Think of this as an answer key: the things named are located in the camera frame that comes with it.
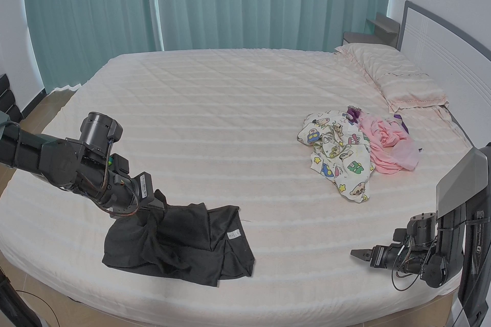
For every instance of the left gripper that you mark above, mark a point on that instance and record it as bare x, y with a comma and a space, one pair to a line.
126, 191

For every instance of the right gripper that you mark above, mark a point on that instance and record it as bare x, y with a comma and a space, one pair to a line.
381, 256

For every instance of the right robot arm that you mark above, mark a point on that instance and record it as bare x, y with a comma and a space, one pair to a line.
456, 226

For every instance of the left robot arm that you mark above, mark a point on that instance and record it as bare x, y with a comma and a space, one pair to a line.
50, 160

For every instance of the white printed pyjama top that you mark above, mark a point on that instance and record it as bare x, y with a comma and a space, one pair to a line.
345, 160

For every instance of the pink garment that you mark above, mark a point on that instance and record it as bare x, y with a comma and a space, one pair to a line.
387, 149

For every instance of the bed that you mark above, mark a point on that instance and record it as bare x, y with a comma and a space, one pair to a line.
211, 118

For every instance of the dark grey chest of drawers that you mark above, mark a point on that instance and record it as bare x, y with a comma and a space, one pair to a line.
7, 99

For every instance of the cream pillow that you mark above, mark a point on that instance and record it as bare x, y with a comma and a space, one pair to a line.
399, 76

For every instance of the grey bedside table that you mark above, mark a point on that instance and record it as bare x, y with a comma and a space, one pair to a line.
376, 32

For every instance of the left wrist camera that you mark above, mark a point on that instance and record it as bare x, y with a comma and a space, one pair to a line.
121, 165

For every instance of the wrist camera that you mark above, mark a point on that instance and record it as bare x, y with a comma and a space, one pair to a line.
400, 236
121, 165

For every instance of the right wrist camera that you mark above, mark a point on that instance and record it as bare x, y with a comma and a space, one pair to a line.
400, 236

